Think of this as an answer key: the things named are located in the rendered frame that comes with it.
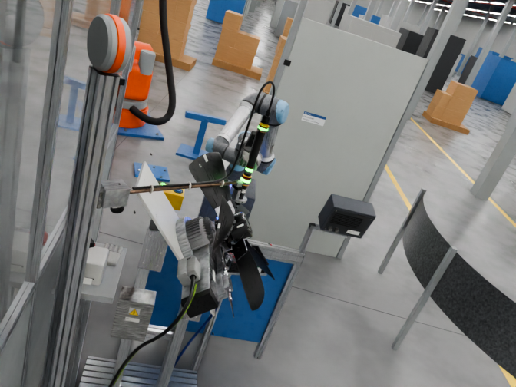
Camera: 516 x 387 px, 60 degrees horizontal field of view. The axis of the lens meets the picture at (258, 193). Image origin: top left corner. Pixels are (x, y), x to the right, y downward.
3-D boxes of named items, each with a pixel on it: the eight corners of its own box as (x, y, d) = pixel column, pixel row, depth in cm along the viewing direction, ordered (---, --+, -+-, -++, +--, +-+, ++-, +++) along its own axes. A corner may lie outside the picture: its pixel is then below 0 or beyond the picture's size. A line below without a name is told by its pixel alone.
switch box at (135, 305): (110, 337, 198) (118, 299, 188) (114, 322, 206) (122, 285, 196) (143, 342, 201) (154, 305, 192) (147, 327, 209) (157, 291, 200)
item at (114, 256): (96, 263, 200) (97, 259, 199) (104, 245, 213) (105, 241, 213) (115, 267, 202) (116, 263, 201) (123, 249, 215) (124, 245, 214)
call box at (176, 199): (149, 206, 235) (153, 189, 230) (150, 197, 244) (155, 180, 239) (179, 213, 238) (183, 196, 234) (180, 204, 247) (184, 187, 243)
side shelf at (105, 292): (51, 293, 181) (51, 288, 180) (74, 243, 212) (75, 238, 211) (112, 303, 186) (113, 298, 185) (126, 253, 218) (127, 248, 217)
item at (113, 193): (98, 210, 152) (102, 189, 148) (90, 200, 156) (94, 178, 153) (127, 207, 159) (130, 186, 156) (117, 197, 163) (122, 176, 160)
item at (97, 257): (54, 284, 182) (57, 262, 177) (66, 260, 196) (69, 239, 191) (98, 292, 186) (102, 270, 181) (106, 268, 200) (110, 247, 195)
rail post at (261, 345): (254, 358, 298) (294, 264, 265) (253, 353, 301) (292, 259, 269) (259, 358, 299) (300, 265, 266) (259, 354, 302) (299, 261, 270)
